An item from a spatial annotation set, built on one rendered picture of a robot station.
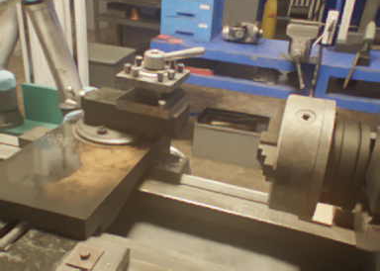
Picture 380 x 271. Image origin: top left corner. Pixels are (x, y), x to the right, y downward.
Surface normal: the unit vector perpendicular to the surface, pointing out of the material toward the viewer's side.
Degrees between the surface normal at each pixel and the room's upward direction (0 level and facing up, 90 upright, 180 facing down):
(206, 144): 90
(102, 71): 90
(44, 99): 90
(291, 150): 61
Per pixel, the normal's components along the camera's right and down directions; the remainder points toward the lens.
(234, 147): -0.26, 0.39
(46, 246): 0.07, -0.91
